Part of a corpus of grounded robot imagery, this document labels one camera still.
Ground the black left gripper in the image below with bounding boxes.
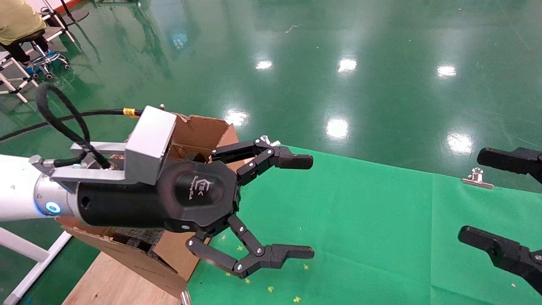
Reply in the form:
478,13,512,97
77,138,315,279

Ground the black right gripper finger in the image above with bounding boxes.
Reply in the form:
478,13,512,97
476,147,542,185
457,227,542,296

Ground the large open cardboard carton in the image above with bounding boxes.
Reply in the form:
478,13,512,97
55,114,241,298

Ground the green cloth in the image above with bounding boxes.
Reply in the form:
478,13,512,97
186,144,542,305

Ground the black floor stand base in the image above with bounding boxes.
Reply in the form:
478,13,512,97
59,0,90,24

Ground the person on stool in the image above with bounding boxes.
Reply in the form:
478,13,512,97
0,8,77,104

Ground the black stool with chrome base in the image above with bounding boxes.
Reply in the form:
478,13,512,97
15,28,72,80

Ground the person in yellow shirt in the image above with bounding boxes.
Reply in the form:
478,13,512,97
0,0,46,65

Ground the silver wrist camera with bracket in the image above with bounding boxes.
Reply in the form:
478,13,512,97
51,105,177,186

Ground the black braided camera cable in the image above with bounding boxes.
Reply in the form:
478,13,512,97
0,82,143,170

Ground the white tubular stand frame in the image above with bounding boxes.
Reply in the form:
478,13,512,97
0,227,73,305

